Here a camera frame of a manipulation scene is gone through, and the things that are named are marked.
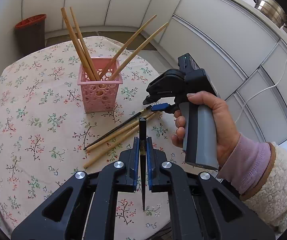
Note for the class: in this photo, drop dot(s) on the person's right hand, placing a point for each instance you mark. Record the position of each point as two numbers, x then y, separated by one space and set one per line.
227 134

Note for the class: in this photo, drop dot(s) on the floral tablecloth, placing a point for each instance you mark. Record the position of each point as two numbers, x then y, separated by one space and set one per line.
44 128

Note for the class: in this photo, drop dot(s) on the black chopstick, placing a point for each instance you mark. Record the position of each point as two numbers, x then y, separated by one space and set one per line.
142 155
119 126

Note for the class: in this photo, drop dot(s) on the person's right forearm fleece sleeve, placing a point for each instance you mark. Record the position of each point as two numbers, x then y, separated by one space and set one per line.
258 171

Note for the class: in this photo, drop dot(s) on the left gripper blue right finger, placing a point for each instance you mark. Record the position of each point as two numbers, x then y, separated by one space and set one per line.
151 164

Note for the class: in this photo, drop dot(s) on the bamboo chopstick in basket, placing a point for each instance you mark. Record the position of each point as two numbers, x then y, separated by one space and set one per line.
133 54
86 52
129 41
77 45

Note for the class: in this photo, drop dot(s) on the stainless steel pot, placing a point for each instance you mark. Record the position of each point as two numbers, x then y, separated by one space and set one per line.
272 10

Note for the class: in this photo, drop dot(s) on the white kitchen cabinets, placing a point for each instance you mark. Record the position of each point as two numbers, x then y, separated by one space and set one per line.
243 52

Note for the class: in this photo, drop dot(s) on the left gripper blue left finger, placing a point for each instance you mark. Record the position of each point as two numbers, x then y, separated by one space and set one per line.
134 164

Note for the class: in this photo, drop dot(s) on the brown trash bin orange rim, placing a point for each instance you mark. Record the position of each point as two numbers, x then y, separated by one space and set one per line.
30 34

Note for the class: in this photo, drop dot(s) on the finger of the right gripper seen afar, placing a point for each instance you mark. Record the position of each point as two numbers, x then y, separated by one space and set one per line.
160 107

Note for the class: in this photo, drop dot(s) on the pink perforated utensil basket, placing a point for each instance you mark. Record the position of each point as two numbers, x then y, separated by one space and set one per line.
99 96

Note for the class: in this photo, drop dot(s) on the bamboo chopstick on table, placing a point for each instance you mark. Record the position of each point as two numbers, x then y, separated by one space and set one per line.
115 134
108 152

